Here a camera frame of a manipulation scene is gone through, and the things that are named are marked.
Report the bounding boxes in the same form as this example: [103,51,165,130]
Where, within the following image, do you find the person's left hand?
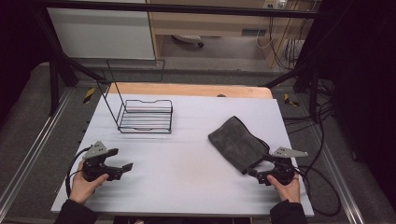
[68,160,110,205]

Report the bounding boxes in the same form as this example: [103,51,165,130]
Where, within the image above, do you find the yellow black floor tape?
[283,92,301,107]
[82,87,96,105]

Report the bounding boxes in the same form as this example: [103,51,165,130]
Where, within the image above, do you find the white power strip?
[262,0,288,10]

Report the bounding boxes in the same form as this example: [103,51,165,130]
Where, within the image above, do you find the bundle of hanging cables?
[255,15,312,71]

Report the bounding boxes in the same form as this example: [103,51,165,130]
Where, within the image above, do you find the hand-held gripper black cable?
[293,166,342,217]
[64,146,94,199]

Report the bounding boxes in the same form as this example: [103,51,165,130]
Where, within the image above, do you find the dark grey towel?
[207,115,271,175]

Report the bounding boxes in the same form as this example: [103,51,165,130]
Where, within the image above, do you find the black metal stand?
[31,8,108,117]
[263,59,322,123]

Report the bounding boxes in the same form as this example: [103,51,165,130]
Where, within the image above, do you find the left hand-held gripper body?
[81,140,110,183]

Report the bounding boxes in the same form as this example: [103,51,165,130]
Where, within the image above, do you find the black wire rack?
[96,59,174,134]

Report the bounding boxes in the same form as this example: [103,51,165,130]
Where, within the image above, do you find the black metal frame bar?
[38,0,326,20]

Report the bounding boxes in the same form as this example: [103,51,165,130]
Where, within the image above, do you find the black floor cables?
[282,78,336,135]

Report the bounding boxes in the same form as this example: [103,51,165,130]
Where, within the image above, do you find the right hand-held gripper black cable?
[293,166,342,217]

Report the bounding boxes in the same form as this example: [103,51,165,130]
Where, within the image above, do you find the white cabinet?
[46,7,156,61]

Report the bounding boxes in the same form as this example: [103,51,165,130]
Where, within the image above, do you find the left hand-held gripper black cable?
[64,146,94,199]

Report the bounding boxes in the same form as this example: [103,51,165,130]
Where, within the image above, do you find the light wooden desk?
[146,0,322,68]

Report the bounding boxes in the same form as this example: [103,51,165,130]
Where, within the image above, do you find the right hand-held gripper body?
[268,147,309,187]

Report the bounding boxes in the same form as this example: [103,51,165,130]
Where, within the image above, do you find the person's right hand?
[266,174,302,203]

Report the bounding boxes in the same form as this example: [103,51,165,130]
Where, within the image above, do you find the white chair base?
[172,34,205,49]

